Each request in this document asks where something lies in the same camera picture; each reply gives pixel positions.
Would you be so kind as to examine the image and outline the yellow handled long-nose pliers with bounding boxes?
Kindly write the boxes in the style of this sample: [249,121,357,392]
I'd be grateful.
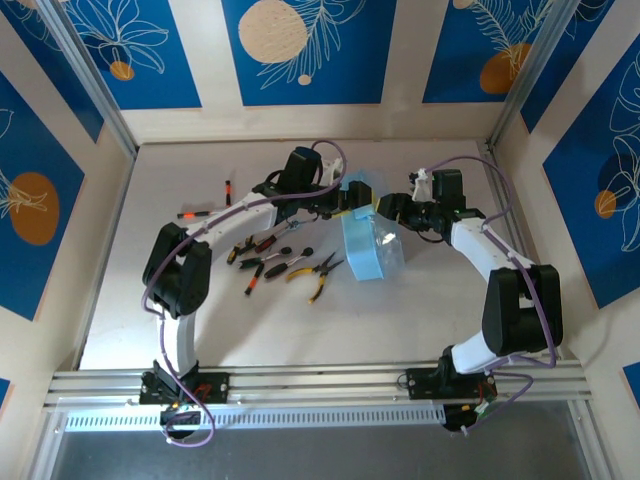
[285,251,346,305]

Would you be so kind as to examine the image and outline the red black handled ratchet driver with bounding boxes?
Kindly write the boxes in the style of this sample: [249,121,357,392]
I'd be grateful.
[254,219,304,254]

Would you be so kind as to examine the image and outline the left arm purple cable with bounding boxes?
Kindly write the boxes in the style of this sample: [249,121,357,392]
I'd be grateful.
[142,139,346,446]

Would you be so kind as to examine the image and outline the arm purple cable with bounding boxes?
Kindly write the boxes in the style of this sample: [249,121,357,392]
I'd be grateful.
[427,155,559,436]
[142,139,346,446]

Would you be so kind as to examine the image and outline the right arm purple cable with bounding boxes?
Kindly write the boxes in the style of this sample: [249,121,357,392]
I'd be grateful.
[427,155,559,436]

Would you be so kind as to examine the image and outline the aluminium frame post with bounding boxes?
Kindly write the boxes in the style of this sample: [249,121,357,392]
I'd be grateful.
[37,0,139,159]
[485,0,585,151]

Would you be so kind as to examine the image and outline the aluminium mounting rail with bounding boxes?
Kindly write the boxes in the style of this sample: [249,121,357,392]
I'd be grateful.
[42,360,594,414]

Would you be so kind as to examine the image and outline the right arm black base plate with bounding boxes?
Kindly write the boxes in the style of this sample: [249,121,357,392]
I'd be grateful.
[404,366,500,401]

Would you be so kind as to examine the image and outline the white slotted cable duct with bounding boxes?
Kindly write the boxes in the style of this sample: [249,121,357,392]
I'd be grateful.
[63,403,447,432]

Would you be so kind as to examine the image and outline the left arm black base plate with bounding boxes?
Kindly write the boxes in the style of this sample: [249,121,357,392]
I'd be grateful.
[138,368,231,405]

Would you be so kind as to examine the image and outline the aluminium frame strut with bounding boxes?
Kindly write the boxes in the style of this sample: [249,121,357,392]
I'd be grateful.
[27,412,69,480]
[567,399,609,480]

